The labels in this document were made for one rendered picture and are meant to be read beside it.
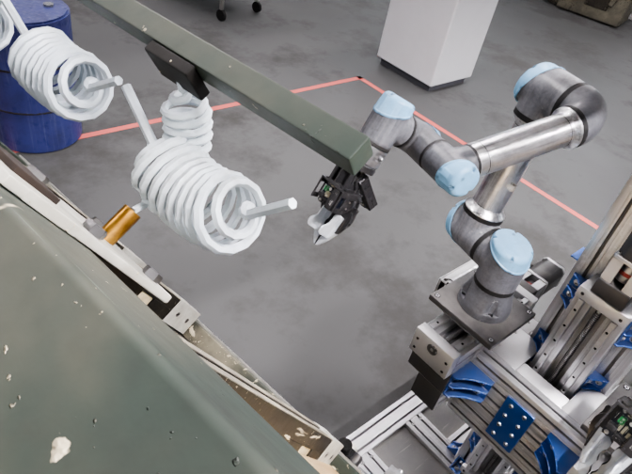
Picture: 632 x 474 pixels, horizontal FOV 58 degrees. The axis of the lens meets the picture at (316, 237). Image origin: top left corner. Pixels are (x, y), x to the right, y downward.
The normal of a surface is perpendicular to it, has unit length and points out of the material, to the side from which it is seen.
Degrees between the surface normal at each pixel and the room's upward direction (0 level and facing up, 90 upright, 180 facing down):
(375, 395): 0
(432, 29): 90
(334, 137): 33
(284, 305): 0
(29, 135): 90
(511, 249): 7
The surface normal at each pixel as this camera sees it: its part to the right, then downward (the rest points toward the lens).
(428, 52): -0.75, 0.32
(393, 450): 0.17, -0.76
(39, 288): -0.22, -0.43
